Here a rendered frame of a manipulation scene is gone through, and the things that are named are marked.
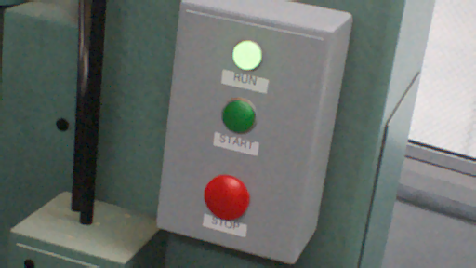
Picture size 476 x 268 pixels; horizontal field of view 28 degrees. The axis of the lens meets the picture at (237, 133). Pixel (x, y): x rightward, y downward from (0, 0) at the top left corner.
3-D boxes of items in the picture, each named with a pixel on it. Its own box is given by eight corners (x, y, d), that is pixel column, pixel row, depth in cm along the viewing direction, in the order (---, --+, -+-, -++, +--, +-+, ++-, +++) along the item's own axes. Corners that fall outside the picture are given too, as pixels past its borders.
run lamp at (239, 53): (231, 66, 58) (235, 35, 58) (261, 73, 58) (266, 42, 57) (228, 69, 58) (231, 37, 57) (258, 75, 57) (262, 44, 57)
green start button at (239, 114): (219, 128, 60) (224, 93, 59) (255, 137, 59) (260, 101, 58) (216, 131, 59) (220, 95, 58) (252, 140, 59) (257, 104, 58)
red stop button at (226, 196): (204, 209, 62) (210, 167, 61) (247, 221, 61) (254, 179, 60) (199, 215, 61) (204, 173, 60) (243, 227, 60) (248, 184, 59)
